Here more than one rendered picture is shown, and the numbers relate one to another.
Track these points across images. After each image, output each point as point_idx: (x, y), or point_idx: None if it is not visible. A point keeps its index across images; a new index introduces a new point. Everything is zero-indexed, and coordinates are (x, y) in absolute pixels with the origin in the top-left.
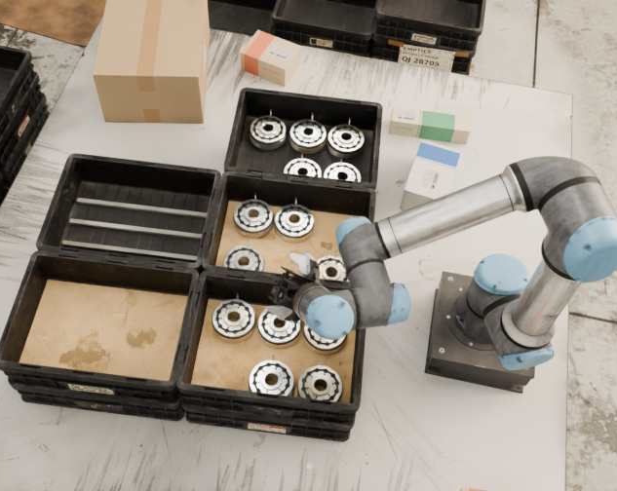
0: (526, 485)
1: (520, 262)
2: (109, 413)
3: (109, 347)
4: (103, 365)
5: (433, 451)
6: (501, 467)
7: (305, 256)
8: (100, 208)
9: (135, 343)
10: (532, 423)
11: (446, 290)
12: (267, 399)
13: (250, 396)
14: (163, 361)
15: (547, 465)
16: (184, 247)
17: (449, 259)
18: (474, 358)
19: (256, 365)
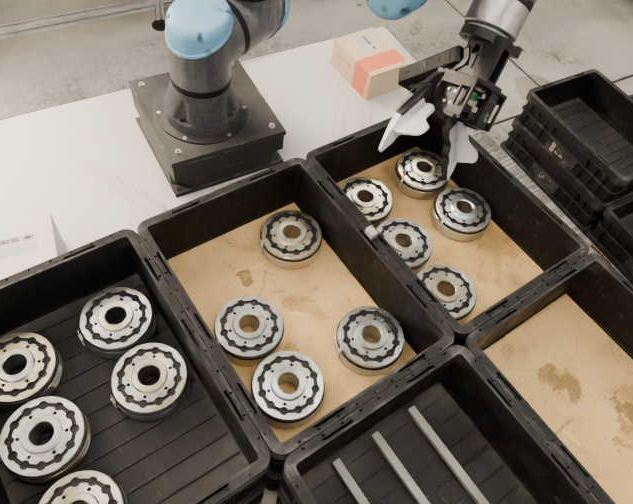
0: (313, 67)
1: (174, 4)
2: None
3: (607, 407)
4: (626, 391)
5: (347, 126)
6: (314, 84)
7: (398, 128)
8: None
9: (571, 381)
10: (258, 79)
11: (195, 150)
12: (505, 168)
13: (519, 181)
14: (552, 333)
15: (285, 61)
16: (411, 449)
17: (120, 204)
18: (256, 101)
19: (466, 229)
